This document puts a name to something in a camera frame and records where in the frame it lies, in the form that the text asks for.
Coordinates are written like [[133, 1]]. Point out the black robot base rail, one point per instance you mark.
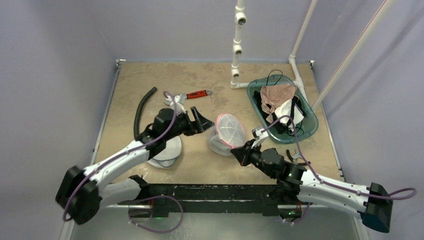
[[269, 200]]

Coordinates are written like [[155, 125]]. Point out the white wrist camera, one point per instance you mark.
[[259, 136], [176, 103]]

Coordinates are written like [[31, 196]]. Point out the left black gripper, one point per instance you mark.
[[202, 124]]

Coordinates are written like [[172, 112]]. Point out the white bra with black straps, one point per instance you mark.
[[292, 108]]

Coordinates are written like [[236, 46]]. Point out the pink bra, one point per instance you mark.
[[273, 96]]

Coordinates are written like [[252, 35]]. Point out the pink-trimmed white mesh laundry bag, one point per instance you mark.
[[226, 135]]

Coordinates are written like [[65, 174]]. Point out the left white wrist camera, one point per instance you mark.
[[176, 103]]

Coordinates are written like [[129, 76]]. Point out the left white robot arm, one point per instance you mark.
[[83, 191]]

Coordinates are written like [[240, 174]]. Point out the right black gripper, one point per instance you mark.
[[243, 156]]

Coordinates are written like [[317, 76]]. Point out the red handled tool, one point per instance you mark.
[[197, 94]]

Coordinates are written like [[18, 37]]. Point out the white PVC pipe frame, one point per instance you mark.
[[272, 35]]

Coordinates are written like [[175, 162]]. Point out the blue-trimmed white mesh laundry bag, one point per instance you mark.
[[166, 158]]

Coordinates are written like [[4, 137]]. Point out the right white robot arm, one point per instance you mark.
[[370, 204]]

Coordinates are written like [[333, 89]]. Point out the teal transparent plastic bin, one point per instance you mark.
[[305, 129]]

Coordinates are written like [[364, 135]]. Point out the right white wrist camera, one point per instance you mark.
[[259, 136]]

